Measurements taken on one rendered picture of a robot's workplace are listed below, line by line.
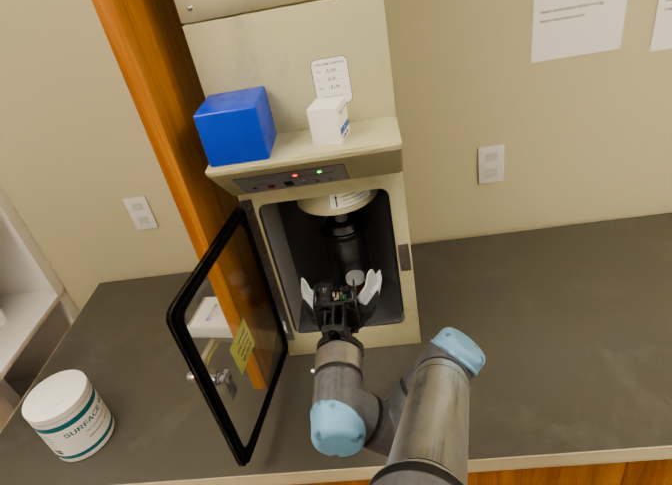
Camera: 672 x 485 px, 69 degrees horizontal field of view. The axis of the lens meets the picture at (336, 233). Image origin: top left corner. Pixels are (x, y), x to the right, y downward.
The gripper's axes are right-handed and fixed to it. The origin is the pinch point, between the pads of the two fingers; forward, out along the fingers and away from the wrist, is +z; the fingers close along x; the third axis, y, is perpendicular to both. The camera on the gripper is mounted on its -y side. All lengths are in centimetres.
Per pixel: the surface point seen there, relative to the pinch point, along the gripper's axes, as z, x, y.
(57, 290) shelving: 46, 102, -32
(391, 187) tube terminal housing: 8.9, -11.8, 13.2
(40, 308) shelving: 39, 105, -33
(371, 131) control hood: 4.1, -9.8, 27.7
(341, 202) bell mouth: 10.8, -1.7, 10.1
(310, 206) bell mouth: 12.2, 4.9, 9.3
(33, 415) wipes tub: -15, 65, -13
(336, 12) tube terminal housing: 10.8, -7.0, 45.2
